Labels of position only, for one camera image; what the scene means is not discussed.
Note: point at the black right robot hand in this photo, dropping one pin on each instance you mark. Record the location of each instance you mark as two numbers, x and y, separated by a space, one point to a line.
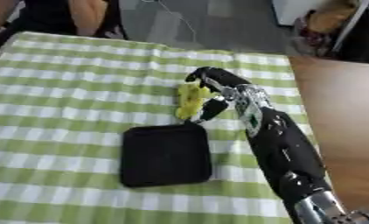
220 76

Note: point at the yellow soft toy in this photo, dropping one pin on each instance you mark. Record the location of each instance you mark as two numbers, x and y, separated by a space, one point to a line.
191 99

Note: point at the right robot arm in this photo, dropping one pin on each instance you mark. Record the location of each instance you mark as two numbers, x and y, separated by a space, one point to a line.
284 151

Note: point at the black box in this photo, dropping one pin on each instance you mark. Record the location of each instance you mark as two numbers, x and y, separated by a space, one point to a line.
164 154

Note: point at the white cabinet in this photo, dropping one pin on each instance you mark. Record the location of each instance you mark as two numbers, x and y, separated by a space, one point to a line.
294 10

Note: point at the brown bag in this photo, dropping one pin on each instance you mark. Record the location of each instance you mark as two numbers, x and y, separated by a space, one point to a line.
328 17

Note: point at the person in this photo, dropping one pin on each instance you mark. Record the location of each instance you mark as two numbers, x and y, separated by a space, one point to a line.
52 16

